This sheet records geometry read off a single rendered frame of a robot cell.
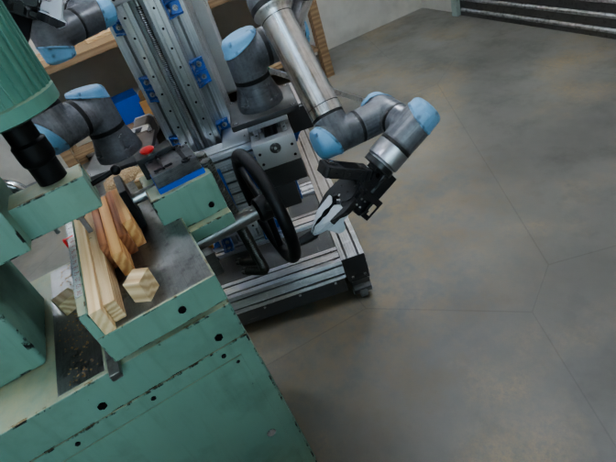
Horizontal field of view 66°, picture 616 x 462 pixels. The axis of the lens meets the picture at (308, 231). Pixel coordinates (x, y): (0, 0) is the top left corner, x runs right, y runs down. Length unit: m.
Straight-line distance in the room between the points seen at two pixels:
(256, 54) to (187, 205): 0.67
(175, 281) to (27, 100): 0.36
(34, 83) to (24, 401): 0.54
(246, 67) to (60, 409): 1.04
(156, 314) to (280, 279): 1.01
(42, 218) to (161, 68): 0.85
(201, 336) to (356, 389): 0.85
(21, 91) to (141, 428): 0.64
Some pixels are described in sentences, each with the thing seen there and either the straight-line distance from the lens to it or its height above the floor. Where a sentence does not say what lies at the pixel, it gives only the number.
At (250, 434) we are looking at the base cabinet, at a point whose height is 0.44.
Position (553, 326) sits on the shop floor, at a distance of 1.79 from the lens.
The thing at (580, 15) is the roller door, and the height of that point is 0.12.
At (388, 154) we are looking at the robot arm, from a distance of 1.01.
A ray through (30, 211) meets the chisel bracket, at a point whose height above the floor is 1.05.
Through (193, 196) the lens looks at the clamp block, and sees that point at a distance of 1.00.
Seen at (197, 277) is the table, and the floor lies 0.90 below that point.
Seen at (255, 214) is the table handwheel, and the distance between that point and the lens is 1.07.
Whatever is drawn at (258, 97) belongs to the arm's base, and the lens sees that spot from 1.56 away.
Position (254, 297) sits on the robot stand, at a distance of 1.82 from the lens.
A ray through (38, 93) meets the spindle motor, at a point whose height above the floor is 1.22.
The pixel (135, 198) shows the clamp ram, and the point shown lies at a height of 0.96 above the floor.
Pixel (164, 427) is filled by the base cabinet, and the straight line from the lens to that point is 1.06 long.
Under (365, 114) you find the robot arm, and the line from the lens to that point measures 1.08.
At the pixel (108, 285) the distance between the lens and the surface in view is 0.86.
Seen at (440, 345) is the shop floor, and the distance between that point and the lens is 1.74.
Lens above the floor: 1.38
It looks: 36 degrees down
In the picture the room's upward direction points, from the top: 20 degrees counter-clockwise
